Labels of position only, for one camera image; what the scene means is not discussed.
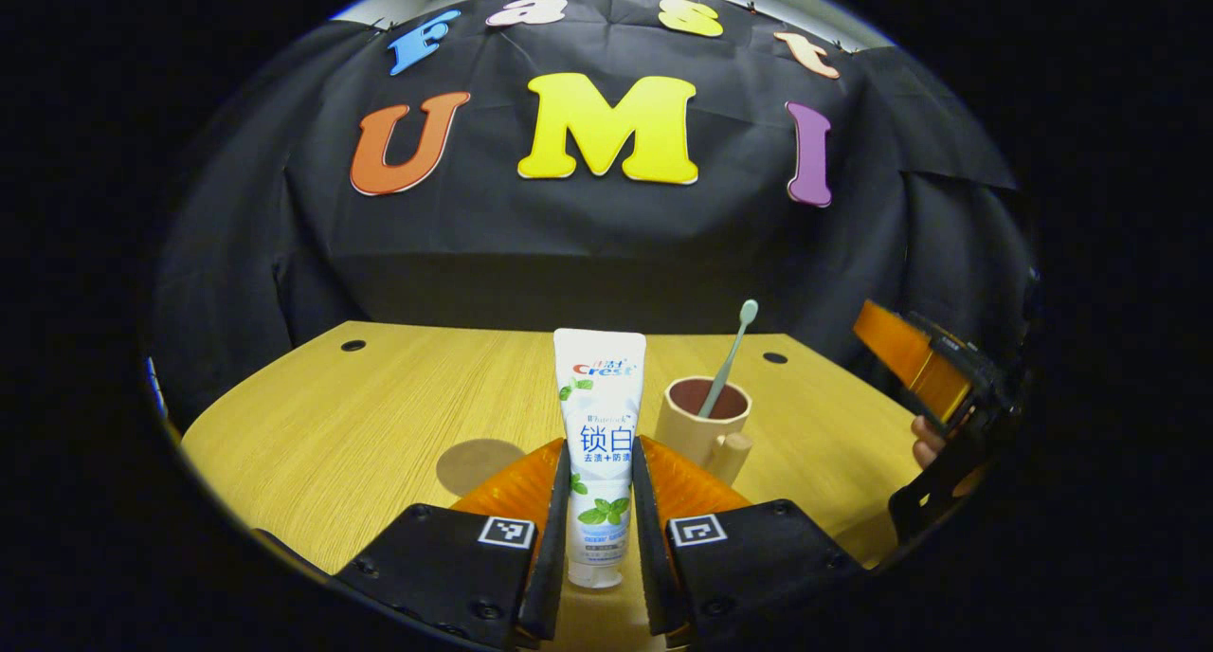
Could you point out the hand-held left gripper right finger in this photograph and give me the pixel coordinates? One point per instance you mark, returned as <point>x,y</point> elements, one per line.
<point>654,576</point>

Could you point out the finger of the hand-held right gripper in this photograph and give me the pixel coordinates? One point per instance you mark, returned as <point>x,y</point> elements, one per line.
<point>900,349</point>

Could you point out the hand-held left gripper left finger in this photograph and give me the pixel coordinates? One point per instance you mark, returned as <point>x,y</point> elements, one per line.
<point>550,576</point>

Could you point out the round brown coaster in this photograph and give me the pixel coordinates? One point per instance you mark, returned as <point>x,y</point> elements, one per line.
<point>474,467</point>

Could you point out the beige cup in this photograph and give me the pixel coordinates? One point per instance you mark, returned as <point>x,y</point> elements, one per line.
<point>682,434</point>

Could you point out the pale green toothbrush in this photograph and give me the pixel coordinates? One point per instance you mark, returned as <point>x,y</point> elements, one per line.
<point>734,349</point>

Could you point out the white toothpaste tube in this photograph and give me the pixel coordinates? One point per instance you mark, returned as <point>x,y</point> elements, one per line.
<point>599,415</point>

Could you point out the wooden desktop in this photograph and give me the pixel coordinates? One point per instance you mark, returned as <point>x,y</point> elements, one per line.
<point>379,425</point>

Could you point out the black backdrop cloth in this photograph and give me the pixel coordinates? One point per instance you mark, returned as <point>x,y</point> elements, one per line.
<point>588,244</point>

